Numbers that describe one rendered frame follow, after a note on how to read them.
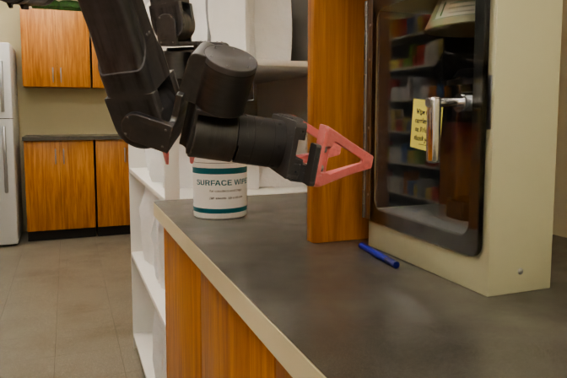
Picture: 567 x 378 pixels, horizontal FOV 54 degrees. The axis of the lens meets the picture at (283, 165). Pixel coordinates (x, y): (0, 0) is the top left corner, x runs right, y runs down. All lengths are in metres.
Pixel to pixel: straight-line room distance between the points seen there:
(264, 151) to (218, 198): 0.68
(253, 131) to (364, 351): 0.26
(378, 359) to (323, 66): 0.61
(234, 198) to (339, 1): 0.51
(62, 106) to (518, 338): 5.71
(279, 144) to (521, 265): 0.39
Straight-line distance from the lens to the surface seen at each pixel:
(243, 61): 0.60
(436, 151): 0.78
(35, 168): 5.62
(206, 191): 1.31
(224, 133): 0.62
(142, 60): 0.60
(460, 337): 0.67
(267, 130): 0.63
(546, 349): 0.67
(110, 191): 5.66
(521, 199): 0.82
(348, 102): 1.08
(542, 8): 0.84
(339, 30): 1.08
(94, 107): 6.15
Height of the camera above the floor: 1.19
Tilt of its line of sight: 5 degrees down
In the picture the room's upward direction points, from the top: straight up
